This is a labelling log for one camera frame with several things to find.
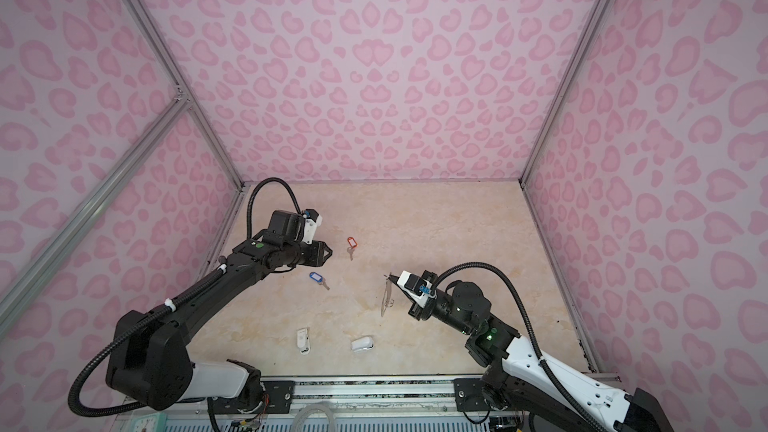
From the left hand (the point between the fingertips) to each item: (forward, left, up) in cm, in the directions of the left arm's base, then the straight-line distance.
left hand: (327, 246), depth 85 cm
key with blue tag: (-3, +5, -15) cm, 16 cm away
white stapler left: (-23, +5, -10) cm, 26 cm away
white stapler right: (-23, -10, -13) cm, 28 cm away
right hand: (-15, -19, +10) cm, 26 cm away
